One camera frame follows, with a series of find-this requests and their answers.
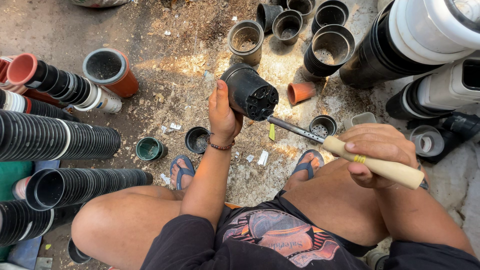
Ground orange pot with black liner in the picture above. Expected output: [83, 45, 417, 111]
[82, 48, 140, 98]

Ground small terracotta plastic pot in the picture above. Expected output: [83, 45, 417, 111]
[287, 82, 317, 106]

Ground person's left hand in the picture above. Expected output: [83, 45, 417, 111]
[208, 79, 244, 146]

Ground pot stack with red rim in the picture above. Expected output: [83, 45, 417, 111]
[7, 53, 123, 114]

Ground small black perforated pot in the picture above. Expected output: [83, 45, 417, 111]
[309, 115, 338, 139]

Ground wide-mouthed stack of black pots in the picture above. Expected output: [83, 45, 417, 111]
[25, 167, 154, 212]

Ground large black and white pots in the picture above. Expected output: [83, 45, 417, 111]
[339, 0, 480, 90]

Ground clear plastic cup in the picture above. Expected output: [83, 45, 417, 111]
[409, 125, 446, 158]

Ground small green pot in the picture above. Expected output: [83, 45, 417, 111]
[136, 137, 169, 162]

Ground person's left leg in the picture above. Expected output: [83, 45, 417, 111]
[71, 157, 226, 270]

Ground short stack of black pots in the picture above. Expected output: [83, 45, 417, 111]
[311, 0, 350, 35]

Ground black printed shorts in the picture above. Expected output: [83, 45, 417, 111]
[140, 190, 480, 270]

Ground ribbed stack of black pots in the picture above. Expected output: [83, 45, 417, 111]
[302, 24, 356, 82]

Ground person's right hand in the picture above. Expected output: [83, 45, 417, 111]
[332, 124, 421, 190]

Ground black and white pot stack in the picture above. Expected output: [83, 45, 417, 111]
[0, 88, 80, 123]

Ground brown beaded bracelet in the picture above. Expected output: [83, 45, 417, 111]
[205, 133, 236, 151]

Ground person's right leg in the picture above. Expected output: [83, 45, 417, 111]
[283, 152, 391, 248]

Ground person's leg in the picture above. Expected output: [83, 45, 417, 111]
[283, 152, 391, 248]
[71, 157, 226, 270]

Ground long stack of black pots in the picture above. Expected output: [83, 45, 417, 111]
[0, 109, 122, 162]

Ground pink pot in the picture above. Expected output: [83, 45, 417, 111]
[11, 176, 31, 200]

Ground dark wrist bracelet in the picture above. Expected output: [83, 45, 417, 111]
[416, 159, 430, 192]

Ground wooden handled metal rod tool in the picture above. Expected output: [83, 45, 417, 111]
[266, 115, 425, 190]

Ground heap of black pots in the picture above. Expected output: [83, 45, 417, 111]
[407, 111, 480, 164]

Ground stack of red pots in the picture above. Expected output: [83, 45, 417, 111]
[0, 56, 29, 95]

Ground grey rectangular pot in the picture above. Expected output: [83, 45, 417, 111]
[343, 112, 377, 131]

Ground dusty black plant pot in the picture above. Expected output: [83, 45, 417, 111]
[272, 10, 304, 46]

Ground grey plastic plant pot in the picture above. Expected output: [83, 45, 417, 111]
[227, 20, 265, 67]

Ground blue flip-flop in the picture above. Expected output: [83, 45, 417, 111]
[292, 149, 325, 180]
[170, 155, 196, 191]

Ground black tipped plant pot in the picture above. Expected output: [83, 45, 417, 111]
[256, 4, 284, 34]

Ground black plastic plant pot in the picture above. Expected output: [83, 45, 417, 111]
[220, 63, 280, 122]

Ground stack of white square pots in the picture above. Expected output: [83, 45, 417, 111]
[385, 56, 480, 121]

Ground black pot rim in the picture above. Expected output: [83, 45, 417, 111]
[68, 238, 92, 265]

